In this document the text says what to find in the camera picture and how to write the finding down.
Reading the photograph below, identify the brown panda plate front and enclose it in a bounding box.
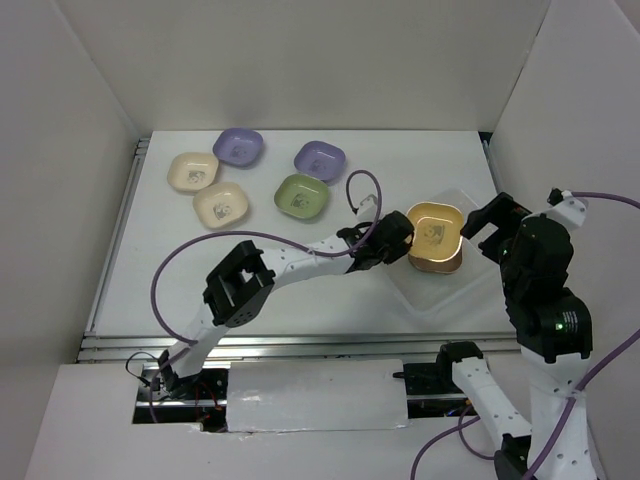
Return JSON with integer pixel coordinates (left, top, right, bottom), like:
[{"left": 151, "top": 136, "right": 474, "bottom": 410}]
[{"left": 408, "top": 251, "right": 463, "bottom": 274}]

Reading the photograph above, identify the yellow panda plate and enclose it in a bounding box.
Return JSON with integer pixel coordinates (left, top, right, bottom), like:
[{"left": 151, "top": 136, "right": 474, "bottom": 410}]
[{"left": 407, "top": 202, "right": 464, "bottom": 260}]

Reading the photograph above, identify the green panda plate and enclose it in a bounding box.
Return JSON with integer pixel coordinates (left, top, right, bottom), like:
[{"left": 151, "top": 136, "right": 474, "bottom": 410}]
[{"left": 274, "top": 174, "right": 330, "bottom": 220}]

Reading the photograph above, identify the cream panda plate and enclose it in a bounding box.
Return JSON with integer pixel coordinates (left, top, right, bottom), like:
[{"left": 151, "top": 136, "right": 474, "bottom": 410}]
[
  {"left": 192, "top": 182, "right": 249, "bottom": 229},
  {"left": 167, "top": 152, "right": 219, "bottom": 193}
]

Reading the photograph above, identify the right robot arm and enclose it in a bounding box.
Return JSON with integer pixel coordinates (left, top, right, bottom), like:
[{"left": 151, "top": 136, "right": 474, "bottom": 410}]
[{"left": 435, "top": 189, "right": 639, "bottom": 479}]

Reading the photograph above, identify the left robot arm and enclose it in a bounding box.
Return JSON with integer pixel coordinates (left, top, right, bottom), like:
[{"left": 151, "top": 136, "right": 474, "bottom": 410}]
[{"left": 158, "top": 211, "right": 414, "bottom": 399}]

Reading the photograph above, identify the purple panda plate right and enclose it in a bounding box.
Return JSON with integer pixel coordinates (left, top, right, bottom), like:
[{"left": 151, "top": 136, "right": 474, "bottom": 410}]
[{"left": 293, "top": 140, "right": 347, "bottom": 183}]

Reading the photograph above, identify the purple panda plate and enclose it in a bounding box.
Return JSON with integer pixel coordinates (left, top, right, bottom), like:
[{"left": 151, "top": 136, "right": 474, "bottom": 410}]
[
  {"left": 212, "top": 128, "right": 264, "bottom": 168},
  {"left": 293, "top": 140, "right": 347, "bottom": 183}
]

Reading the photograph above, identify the purple panda plate left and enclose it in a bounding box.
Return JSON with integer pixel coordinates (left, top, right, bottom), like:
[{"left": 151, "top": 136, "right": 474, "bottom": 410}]
[{"left": 212, "top": 128, "right": 264, "bottom": 168}]

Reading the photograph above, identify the white foam cover panel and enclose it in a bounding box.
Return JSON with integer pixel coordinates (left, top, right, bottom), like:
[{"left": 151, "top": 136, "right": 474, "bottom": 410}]
[{"left": 226, "top": 359, "right": 409, "bottom": 433}]

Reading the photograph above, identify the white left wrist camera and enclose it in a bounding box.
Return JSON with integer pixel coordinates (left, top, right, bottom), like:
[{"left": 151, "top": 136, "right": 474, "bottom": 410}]
[{"left": 355, "top": 194, "right": 380, "bottom": 222}]

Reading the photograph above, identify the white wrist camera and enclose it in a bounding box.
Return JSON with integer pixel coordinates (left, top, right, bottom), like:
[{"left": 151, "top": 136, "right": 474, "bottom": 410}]
[
  {"left": 546, "top": 188, "right": 588, "bottom": 231},
  {"left": 355, "top": 194, "right": 380, "bottom": 222}
]

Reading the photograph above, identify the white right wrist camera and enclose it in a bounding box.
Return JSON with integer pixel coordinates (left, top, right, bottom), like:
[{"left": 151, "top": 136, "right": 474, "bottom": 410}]
[{"left": 546, "top": 188, "right": 588, "bottom": 231}]

